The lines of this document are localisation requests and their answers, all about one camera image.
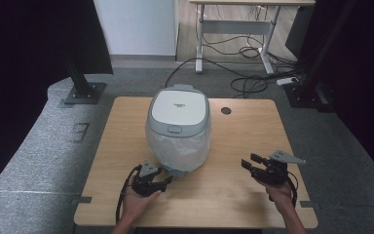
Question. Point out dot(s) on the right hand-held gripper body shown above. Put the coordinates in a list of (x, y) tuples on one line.
[(274, 172)]

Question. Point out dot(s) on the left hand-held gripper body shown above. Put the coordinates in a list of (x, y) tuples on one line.
[(147, 186)]

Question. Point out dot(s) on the translucent white plastic bag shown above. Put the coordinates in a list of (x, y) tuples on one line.
[(178, 151)]

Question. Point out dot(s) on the person's left hand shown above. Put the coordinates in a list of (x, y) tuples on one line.
[(135, 204)]

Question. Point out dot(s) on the person's right hand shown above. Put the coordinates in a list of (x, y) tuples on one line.
[(280, 195)]

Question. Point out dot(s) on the round dark table grommet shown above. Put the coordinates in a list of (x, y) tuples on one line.
[(226, 110)]

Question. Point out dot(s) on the white power strip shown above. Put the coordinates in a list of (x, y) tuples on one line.
[(286, 81)]

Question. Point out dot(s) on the black metal stand with base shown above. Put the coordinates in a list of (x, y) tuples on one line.
[(306, 91), (82, 87)]

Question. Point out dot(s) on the grey floor socket box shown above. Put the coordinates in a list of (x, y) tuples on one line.
[(81, 131)]

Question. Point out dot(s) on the black curtain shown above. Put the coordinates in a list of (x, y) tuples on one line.
[(29, 48), (363, 81)]

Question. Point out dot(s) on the white desk frame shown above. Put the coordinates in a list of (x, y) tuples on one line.
[(237, 26)]

